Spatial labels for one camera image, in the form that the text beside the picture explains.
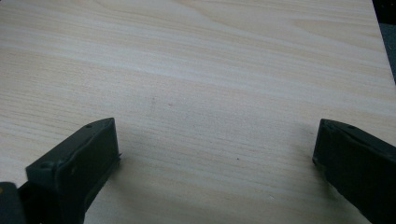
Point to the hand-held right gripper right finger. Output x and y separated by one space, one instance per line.
358 165

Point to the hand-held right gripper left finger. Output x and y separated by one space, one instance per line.
77 161

